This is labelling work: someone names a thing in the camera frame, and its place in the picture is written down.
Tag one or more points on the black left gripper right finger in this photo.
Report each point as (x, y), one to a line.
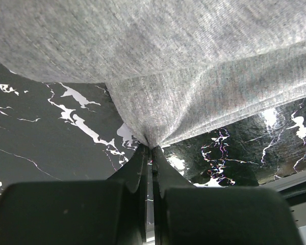
(186, 214)

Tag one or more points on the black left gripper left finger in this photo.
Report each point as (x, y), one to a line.
(111, 211)

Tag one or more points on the grey t shirt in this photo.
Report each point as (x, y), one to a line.
(174, 69)

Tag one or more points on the aluminium frame rail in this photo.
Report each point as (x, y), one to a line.
(293, 189)

